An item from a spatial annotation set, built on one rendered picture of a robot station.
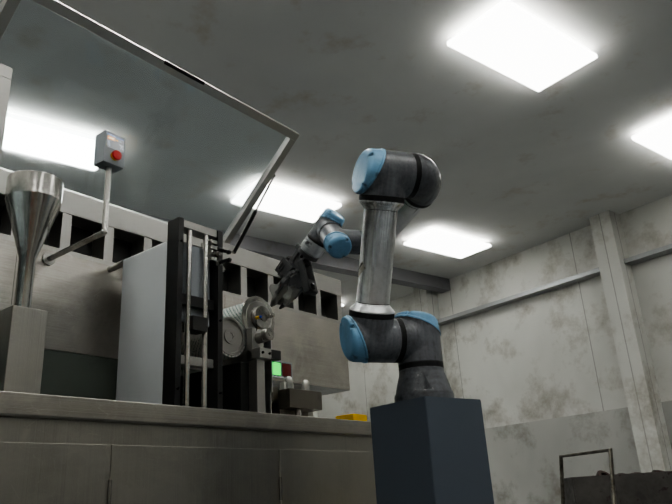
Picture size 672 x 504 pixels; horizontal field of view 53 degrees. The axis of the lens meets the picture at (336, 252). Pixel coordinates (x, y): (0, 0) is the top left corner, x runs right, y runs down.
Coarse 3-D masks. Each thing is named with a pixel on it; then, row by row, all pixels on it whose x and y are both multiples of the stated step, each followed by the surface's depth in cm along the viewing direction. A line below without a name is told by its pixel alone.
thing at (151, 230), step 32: (0, 192) 195; (64, 192) 212; (0, 224) 200; (64, 224) 209; (96, 224) 220; (128, 224) 228; (160, 224) 239; (96, 256) 220; (128, 256) 234; (224, 256) 260; (256, 256) 275; (224, 288) 266; (256, 288) 280; (320, 288) 302
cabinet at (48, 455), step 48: (0, 432) 120; (48, 432) 127; (96, 432) 134; (144, 432) 143; (192, 432) 153; (240, 432) 164; (288, 432) 177; (0, 480) 118; (48, 480) 124; (96, 480) 131; (144, 480) 140; (192, 480) 149; (240, 480) 160; (288, 480) 172; (336, 480) 187
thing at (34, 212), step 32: (32, 192) 172; (32, 224) 171; (32, 256) 171; (32, 288) 170; (0, 320) 164; (32, 320) 164; (0, 352) 160; (32, 352) 162; (0, 384) 156; (32, 384) 160
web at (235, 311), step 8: (240, 304) 218; (224, 312) 220; (232, 312) 217; (240, 312) 214; (240, 320) 213; (192, 336) 207; (200, 336) 205; (192, 344) 207; (200, 344) 204; (192, 352) 207; (200, 352) 205; (240, 352) 207
